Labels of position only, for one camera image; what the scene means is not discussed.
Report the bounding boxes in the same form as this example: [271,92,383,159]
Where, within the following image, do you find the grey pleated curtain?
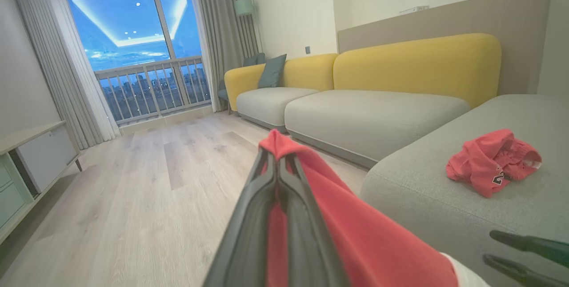
[12,0,121,150]
[188,0,261,113]

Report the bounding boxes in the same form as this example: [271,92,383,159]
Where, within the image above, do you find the teal throw cushion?
[257,54,288,89]

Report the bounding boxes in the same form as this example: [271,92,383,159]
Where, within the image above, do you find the wide yellow-backed sofa section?
[284,33,502,170]

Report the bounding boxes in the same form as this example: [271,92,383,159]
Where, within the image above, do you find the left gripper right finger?
[279,155,350,287]

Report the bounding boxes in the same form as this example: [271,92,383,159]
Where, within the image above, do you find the red shorts with number print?
[446,128,543,199]

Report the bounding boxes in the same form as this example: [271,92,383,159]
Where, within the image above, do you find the beige upholstered wall panel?
[337,0,553,97]

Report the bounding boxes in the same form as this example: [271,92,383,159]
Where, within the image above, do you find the narrow yellow-backed sofa section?
[224,53,339,133]

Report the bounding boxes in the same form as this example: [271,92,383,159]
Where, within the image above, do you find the white balcony railing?
[94,55,212,124]

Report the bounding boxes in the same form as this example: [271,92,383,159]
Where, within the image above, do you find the grey chaise sofa section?
[359,94,569,287]

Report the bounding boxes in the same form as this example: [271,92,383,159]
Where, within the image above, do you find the mint green floor lamp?
[234,0,264,56]

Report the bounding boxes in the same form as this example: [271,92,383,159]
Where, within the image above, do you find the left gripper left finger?
[202,149,279,287]

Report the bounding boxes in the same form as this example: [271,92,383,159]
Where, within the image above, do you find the large glass window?
[65,0,212,124]

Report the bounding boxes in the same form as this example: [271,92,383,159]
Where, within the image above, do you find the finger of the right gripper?
[482,254,569,287]
[489,230,569,268]

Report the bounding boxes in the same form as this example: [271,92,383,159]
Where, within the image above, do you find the white and green TV cabinet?
[0,120,84,246]

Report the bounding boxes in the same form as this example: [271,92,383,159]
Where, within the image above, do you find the red jersey with white trim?
[259,129,490,287]

